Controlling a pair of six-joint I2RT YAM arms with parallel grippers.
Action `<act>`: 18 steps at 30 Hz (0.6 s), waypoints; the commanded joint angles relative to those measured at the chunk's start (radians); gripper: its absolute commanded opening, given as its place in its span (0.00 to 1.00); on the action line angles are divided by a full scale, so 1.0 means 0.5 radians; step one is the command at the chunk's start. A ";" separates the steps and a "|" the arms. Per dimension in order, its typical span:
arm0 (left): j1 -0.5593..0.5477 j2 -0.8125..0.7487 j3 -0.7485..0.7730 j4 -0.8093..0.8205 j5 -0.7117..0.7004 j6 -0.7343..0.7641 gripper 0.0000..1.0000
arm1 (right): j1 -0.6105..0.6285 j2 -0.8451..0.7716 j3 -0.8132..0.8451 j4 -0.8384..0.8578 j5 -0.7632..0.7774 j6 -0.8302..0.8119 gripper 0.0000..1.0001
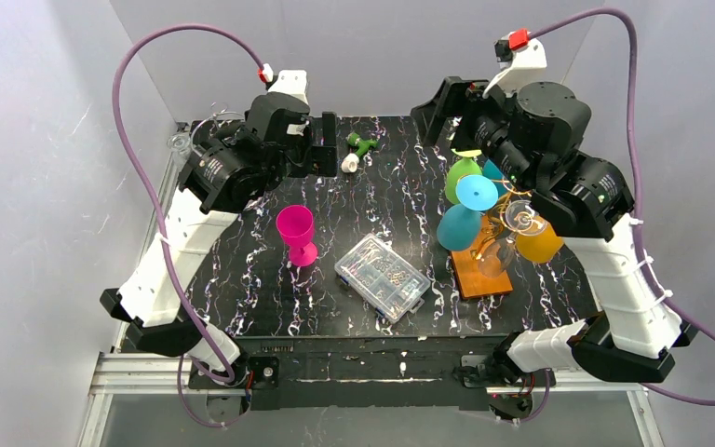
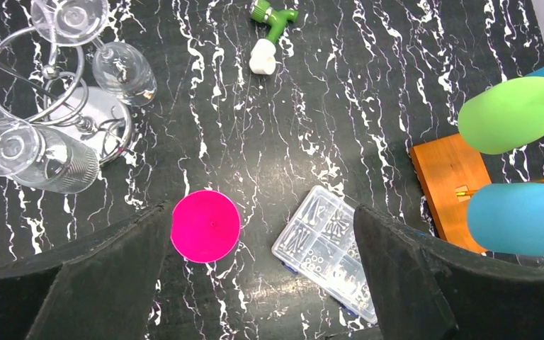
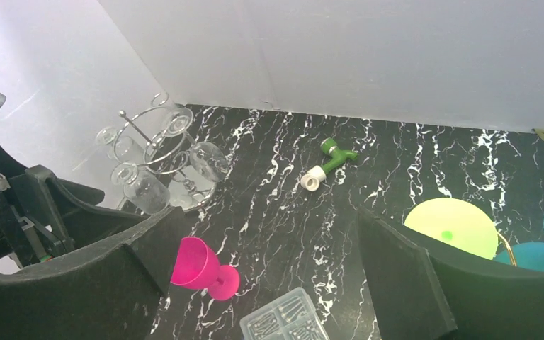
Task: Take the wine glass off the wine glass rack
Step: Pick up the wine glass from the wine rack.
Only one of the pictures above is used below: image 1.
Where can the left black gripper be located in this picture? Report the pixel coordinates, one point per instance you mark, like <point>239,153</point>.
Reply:
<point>307,146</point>

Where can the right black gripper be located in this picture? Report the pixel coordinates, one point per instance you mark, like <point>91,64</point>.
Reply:
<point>456,112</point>

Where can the green plastic wine glass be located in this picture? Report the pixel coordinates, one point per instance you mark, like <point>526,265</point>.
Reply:
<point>466,164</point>

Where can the blue plastic wine glass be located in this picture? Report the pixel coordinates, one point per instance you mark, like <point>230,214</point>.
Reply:
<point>461,223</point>

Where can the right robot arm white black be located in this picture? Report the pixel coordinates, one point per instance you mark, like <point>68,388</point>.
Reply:
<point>533,136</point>

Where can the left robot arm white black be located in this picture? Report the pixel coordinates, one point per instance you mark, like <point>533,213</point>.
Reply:
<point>230,164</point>

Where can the teal plastic wine glass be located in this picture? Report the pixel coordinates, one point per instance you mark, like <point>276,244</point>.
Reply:
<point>497,178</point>

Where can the magenta plastic wine glass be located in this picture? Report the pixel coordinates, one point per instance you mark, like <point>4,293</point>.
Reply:
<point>295,225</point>

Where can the clear wine glass on gold rack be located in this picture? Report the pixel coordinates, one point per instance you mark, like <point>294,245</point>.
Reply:
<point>497,246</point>

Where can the orange plastic wine glass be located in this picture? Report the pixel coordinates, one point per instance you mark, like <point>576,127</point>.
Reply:
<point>541,247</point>

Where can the green white toy drill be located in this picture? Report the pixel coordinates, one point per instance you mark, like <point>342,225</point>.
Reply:
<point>359,147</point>

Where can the clear glass left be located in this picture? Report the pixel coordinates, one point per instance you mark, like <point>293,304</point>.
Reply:
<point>180,145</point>

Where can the clear plastic screw box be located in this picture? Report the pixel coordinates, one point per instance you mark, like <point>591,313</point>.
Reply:
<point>384,280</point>

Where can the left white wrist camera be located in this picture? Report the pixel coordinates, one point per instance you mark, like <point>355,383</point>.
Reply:
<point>290,82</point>

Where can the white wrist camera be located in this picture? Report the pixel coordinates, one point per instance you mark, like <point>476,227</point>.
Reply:
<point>521,58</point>
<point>290,82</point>

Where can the silver wire wine glass rack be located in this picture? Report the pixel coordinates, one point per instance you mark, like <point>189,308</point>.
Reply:
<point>221,121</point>

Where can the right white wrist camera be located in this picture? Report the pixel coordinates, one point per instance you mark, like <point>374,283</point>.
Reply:
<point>521,58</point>

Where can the gold wire wine glass rack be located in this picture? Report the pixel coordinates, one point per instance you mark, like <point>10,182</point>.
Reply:
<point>471,283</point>

